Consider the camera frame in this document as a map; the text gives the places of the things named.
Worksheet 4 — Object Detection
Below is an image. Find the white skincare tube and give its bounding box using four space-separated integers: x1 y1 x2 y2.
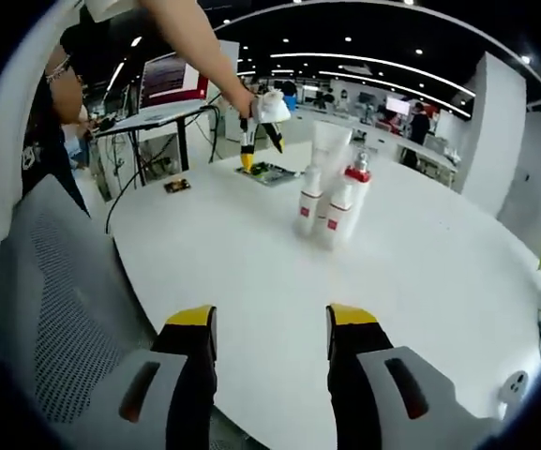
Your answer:
310 119 353 198

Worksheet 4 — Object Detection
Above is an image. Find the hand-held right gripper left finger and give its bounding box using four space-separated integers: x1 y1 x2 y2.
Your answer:
70 304 218 450

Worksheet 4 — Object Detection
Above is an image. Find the white skincare bottle red label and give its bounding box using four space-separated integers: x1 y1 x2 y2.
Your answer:
293 166 324 237
315 180 362 250

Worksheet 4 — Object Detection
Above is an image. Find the grey mesh office chair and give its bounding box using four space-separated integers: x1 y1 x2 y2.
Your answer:
0 176 158 426

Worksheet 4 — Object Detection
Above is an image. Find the green black packet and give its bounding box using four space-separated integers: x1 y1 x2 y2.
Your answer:
234 160 303 188

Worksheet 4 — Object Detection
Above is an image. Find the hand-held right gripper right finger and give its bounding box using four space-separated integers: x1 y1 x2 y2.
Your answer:
324 303 487 450

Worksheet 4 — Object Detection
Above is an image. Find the white laptop red screen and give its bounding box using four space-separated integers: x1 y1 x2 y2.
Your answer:
136 51 211 128

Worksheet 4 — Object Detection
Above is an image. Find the background wall screen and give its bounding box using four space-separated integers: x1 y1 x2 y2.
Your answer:
385 97 412 116

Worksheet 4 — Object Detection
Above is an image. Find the black frame standing desk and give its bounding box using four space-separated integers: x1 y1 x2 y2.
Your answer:
92 100 233 188

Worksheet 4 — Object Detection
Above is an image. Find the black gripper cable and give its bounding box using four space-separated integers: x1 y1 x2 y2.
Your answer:
106 103 227 235

